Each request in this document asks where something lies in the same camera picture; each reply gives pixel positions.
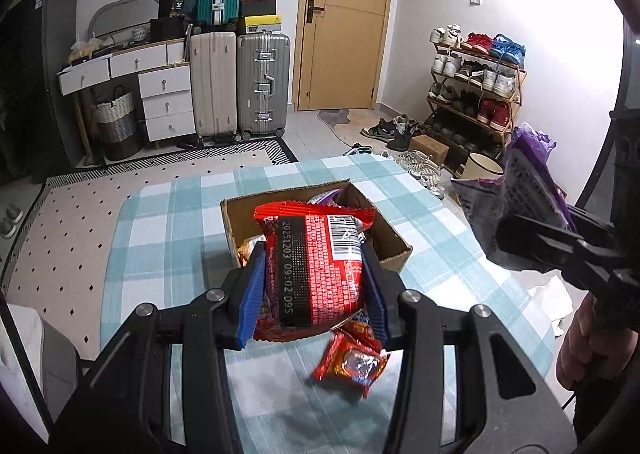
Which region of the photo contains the white crumpled paper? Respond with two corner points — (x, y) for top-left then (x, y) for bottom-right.
(527, 276), (573, 335)

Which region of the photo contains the small brown cardboard box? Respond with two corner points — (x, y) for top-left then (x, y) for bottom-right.
(409, 134), (450, 166)

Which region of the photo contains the silver suitcase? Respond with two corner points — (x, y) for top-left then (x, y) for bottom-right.
(236, 31), (292, 141)

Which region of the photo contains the black green sneaker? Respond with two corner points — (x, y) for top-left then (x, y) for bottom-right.
(361, 118), (401, 140)

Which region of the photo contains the person's right hand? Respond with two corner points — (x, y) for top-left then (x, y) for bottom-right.
(555, 301), (603, 390)

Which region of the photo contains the cream rug black border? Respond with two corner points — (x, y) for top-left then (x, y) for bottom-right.
(0, 136), (301, 370)

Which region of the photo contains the yellow white shoe box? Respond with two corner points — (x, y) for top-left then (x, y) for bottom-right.
(237, 15), (283, 37)

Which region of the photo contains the white bucket dark rim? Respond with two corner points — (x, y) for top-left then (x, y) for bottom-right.
(467, 153), (506, 181)

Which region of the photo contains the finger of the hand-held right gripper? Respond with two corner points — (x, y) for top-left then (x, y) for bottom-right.
(571, 205), (617, 256)
(495, 213), (617, 286)

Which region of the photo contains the plaid tablecloth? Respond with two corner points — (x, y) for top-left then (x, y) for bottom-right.
(100, 154), (556, 454)

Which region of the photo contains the dark tall cabinet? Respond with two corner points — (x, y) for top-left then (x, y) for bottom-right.
(0, 0), (78, 182)

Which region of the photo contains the red packet with cookie picture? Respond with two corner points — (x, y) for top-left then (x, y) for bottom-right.
(312, 329), (392, 400)

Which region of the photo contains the wooden door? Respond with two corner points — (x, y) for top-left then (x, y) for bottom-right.
(292, 0), (396, 111)

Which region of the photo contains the woven laundry basket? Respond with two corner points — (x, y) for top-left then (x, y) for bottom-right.
(92, 86), (143, 161)

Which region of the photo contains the small red blue snack packet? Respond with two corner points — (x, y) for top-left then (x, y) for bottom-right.
(332, 306), (376, 337)

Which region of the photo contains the beige suitcase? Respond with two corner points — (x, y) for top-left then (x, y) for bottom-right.
(190, 31), (238, 141)

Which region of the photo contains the white drawer cabinet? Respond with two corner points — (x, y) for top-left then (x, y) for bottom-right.
(57, 39), (197, 150)

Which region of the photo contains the red snack packet black stripe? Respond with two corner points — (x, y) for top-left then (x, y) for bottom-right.
(252, 200), (376, 342)

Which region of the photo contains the dark shoe box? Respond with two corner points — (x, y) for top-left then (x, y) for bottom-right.
(241, 0), (277, 17)

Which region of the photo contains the purple snack packet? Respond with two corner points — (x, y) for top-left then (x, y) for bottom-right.
(450, 136), (578, 265)
(305, 186), (351, 209)

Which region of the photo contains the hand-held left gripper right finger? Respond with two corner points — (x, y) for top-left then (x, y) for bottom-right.
(361, 241), (578, 454)

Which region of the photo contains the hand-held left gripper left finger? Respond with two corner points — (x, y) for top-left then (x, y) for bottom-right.
(50, 240), (268, 454)

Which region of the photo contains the white grey cushion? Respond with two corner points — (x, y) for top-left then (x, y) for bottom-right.
(0, 304), (78, 435)

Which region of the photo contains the white sneaker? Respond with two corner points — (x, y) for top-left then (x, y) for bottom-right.
(415, 164), (446, 200)
(397, 150), (436, 175)

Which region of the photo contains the dark grey sneaker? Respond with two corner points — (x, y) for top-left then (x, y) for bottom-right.
(385, 126), (421, 152)

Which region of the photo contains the wooden shoe rack with shoes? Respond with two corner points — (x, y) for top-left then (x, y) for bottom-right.
(427, 24), (527, 155)

